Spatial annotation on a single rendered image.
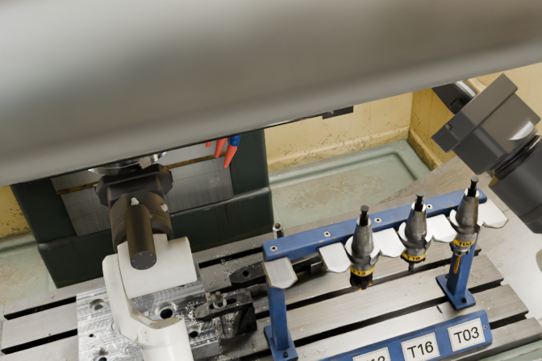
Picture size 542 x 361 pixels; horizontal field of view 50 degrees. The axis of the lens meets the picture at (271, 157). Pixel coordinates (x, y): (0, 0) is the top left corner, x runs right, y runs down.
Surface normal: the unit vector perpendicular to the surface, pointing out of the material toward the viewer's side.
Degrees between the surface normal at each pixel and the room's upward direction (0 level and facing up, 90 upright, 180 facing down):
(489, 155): 90
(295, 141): 90
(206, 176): 89
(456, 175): 24
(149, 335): 47
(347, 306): 0
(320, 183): 0
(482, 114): 30
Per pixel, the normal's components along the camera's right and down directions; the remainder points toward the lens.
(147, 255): 0.28, 0.59
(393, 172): -0.07, -0.77
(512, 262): -0.45, -0.61
